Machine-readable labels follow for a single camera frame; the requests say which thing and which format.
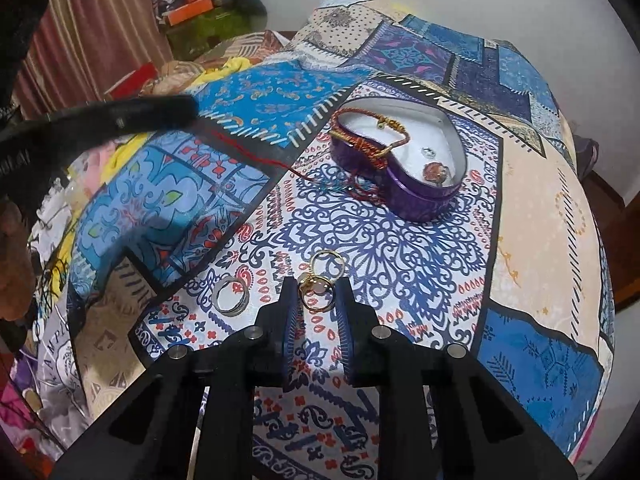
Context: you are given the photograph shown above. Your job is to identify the gold rings cluster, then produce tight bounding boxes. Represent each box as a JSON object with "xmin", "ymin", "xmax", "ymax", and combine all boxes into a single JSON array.
[{"xmin": 297, "ymin": 249, "xmax": 347, "ymax": 314}]

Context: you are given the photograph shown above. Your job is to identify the red round pendant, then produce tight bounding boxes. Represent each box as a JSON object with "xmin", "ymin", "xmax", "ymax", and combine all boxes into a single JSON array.
[{"xmin": 423, "ymin": 162, "xmax": 450, "ymax": 186}]

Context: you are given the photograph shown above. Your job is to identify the red braided string bracelet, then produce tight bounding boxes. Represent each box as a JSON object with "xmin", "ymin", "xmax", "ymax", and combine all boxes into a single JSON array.
[{"xmin": 209, "ymin": 105, "xmax": 411, "ymax": 206}]

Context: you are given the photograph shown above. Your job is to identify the person left hand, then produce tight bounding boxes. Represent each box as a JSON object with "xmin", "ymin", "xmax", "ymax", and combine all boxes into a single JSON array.
[{"xmin": 0, "ymin": 198, "xmax": 36, "ymax": 321}]

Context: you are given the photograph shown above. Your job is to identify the yellow cloth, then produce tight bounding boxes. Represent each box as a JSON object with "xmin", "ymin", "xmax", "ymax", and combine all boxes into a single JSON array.
[{"xmin": 98, "ymin": 55, "xmax": 252, "ymax": 187}]

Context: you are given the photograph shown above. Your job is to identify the red box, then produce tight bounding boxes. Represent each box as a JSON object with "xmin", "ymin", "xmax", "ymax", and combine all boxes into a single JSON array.
[{"xmin": 104, "ymin": 63, "xmax": 157, "ymax": 100}]

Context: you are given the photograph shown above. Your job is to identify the striped brown curtain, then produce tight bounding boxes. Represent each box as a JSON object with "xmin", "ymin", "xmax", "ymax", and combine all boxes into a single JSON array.
[{"xmin": 13, "ymin": 0, "xmax": 172, "ymax": 120}]

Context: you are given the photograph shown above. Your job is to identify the striped orange blanket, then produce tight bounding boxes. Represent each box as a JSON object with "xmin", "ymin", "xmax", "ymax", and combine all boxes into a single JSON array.
[{"xmin": 140, "ymin": 29, "xmax": 290, "ymax": 96}]

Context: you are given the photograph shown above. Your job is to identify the green patterned storage box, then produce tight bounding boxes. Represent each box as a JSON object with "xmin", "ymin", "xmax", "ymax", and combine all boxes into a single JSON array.
[{"xmin": 165, "ymin": 8, "xmax": 250, "ymax": 61}]

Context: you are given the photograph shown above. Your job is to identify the orange box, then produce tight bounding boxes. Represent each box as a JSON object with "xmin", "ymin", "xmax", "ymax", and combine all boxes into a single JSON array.
[{"xmin": 165, "ymin": 0, "xmax": 214, "ymax": 26}]

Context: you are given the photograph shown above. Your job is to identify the dark grey cushion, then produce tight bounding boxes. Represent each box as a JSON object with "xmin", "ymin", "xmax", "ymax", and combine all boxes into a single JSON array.
[{"xmin": 209, "ymin": 0, "xmax": 269, "ymax": 32}]

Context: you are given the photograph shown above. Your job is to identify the blue patchwork bed cover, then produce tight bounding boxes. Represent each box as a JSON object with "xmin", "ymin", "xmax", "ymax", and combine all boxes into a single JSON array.
[{"xmin": 66, "ymin": 0, "xmax": 614, "ymax": 479}]

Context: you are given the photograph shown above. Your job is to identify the purple heart-shaped tin box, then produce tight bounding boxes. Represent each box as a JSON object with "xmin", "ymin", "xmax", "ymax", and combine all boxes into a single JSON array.
[{"xmin": 329, "ymin": 96, "xmax": 468, "ymax": 222}]

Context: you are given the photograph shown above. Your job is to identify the dark bag on floor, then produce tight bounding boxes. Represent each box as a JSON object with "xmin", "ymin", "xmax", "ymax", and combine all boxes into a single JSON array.
[{"xmin": 573, "ymin": 134, "xmax": 600, "ymax": 181}]

